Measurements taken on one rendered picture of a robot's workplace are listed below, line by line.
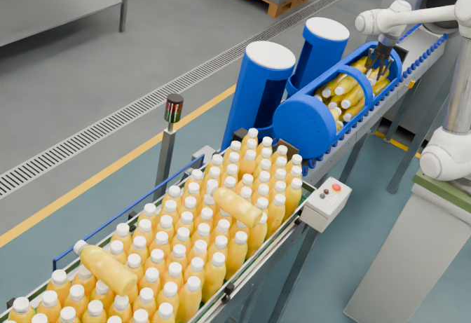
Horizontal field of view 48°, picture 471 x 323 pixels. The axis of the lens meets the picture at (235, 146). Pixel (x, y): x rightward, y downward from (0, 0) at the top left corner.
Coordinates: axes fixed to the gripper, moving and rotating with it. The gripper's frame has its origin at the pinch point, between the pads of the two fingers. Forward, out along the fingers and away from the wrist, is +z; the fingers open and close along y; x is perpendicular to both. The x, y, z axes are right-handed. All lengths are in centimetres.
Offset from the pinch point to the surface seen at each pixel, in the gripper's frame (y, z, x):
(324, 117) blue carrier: -3, -6, 62
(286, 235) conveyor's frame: -17, 25, 101
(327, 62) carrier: 39, 27, -44
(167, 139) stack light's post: 40, 7, 109
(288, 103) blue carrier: 14, -4, 62
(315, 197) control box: -20, 5, 95
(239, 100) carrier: 59, 39, 21
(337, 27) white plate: 46, 11, -60
